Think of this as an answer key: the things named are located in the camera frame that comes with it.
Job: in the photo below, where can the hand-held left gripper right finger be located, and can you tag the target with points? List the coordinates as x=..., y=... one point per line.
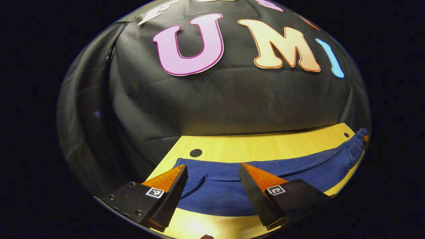
x=254, y=197

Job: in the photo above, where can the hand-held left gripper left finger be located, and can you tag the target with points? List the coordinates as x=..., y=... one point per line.
x=172, y=196

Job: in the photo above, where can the blue denim jeans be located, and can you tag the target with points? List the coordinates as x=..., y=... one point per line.
x=215, y=196

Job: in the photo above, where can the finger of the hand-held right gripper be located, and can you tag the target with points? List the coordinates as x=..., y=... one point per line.
x=365, y=138

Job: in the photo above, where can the black backdrop cloth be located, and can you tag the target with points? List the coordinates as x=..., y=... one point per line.
x=215, y=99

